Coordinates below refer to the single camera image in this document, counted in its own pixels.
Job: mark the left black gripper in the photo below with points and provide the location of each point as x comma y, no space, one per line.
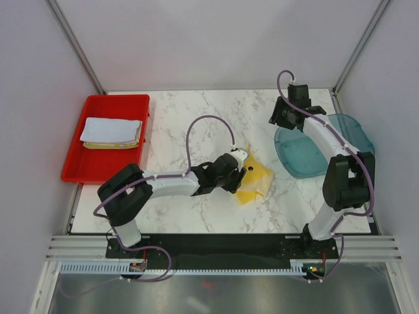
237,177

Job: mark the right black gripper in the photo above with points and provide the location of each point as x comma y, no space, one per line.
275,117

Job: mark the cream towel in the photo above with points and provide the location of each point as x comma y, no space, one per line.
256,182

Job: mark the yellow patterned towel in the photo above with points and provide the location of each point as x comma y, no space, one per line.
112,146

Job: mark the light blue white towel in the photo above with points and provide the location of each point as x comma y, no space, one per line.
110,130

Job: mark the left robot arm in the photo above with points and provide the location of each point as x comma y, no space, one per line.
124,195

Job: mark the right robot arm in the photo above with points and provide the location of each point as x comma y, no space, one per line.
348,188

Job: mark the blue transparent plastic tub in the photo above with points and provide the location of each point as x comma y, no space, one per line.
303,159

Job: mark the red plastic bin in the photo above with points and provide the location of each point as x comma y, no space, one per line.
88,166

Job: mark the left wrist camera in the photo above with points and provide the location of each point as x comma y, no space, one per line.
240,155

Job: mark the right aluminium frame post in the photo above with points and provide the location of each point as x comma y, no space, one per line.
373,23

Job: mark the aluminium frame post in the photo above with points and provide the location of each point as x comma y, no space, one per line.
74,43
373,23

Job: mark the aluminium front rail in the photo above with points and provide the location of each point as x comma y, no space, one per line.
357,248

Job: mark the white cable duct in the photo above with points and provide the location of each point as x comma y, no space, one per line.
129,268

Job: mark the left aluminium frame post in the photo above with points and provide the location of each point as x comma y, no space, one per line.
74,43

